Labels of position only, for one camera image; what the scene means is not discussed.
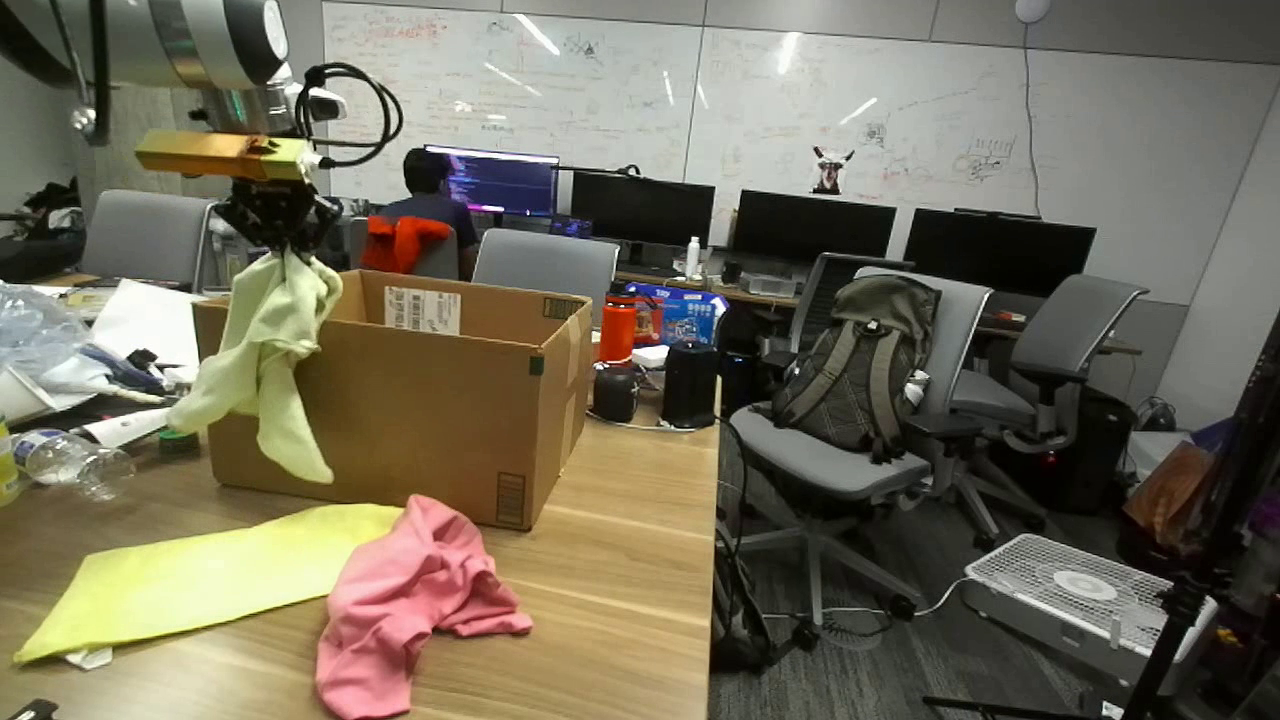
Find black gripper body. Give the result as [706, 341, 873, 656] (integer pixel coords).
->
[218, 177, 350, 259]

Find pale green knitted cloth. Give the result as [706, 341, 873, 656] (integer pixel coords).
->
[167, 249, 350, 486]

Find brown cardboard box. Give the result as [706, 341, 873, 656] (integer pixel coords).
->
[188, 269, 599, 536]

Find white flat floor box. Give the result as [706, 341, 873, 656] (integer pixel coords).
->
[965, 527, 1224, 667]

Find grey office chair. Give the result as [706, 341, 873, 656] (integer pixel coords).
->
[468, 222, 629, 323]
[80, 187, 222, 294]
[947, 271, 1153, 541]

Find orange jacket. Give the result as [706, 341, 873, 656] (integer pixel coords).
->
[359, 212, 462, 280]

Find seated person dark hair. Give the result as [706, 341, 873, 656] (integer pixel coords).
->
[371, 142, 485, 276]

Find white paper sheets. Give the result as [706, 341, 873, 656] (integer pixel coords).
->
[86, 276, 210, 391]

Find monitor with blue screen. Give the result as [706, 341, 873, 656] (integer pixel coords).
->
[445, 142, 566, 222]

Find clear plastic bag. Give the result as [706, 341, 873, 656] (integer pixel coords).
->
[0, 284, 102, 406]

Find clear plastic bottle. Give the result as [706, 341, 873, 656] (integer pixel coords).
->
[8, 423, 129, 491]

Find orange bottle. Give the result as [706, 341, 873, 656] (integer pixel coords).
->
[595, 291, 645, 367]

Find black computer monitor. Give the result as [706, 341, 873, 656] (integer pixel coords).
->
[723, 182, 906, 269]
[906, 205, 1106, 298]
[569, 168, 721, 252]

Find yellow flat cloth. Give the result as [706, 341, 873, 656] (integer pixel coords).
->
[13, 500, 408, 667]

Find black cup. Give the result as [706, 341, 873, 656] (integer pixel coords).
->
[587, 360, 645, 429]

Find pink cloth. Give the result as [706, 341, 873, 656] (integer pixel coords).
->
[314, 491, 541, 720]

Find blue package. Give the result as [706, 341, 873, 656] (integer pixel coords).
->
[625, 276, 734, 355]

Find black speaker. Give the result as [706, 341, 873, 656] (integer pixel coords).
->
[659, 341, 723, 430]

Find small animal figurine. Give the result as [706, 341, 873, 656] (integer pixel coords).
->
[808, 138, 861, 201]

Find olive grey backpack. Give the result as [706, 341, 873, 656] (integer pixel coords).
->
[769, 271, 943, 464]

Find grey chair carrying backpack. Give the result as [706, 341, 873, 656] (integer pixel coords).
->
[723, 262, 1002, 633]

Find brown bag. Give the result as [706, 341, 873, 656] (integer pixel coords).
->
[1126, 436, 1224, 553]

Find black tripod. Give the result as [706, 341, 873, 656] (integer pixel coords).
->
[926, 315, 1280, 720]

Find yellow wrist camera mount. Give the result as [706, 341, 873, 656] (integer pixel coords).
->
[133, 122, 326, 182]

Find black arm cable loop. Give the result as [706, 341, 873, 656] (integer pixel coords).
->
[291, 59, 408, 170]

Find wall whiteboard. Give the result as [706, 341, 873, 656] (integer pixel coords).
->
[322, 0, 1280, 302]

